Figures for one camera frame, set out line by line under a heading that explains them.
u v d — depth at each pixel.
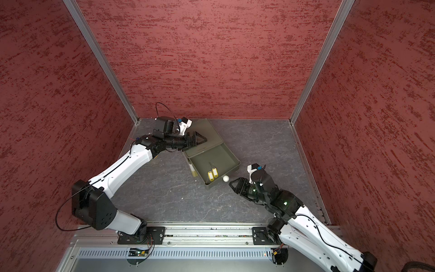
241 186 0.62
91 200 0.41
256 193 0.59
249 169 0.69
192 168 0.85
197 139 0.68
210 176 0.77
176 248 0.72
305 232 0.46
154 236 0.74
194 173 0.90
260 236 0.74
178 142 0.68
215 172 0.79
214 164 0.82
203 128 0.91
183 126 0.73
